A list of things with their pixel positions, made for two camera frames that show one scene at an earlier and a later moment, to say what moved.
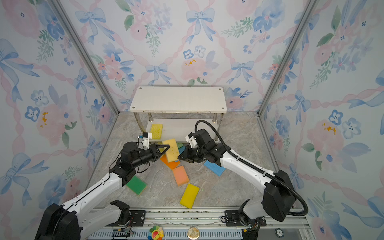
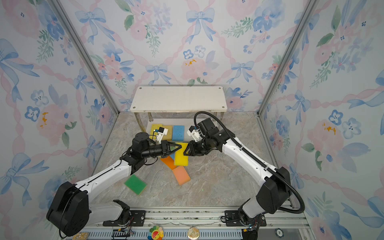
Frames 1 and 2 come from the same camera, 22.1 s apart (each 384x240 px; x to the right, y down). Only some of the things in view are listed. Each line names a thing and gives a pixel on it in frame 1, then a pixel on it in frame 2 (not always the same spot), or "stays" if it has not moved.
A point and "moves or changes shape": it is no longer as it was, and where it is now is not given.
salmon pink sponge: x=181 y=176 stays
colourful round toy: x=156 y=233 stays
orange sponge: x=172 y=165 stays
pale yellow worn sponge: x=172 y=152 moves or changes shape
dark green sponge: x=136 y=185 stays
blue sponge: x=215 y=168 to x=178 y=134
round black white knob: x=279 y=233 stays
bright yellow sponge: x=157 y=130 stays
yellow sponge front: x=189 y=195 to x=180 y=159
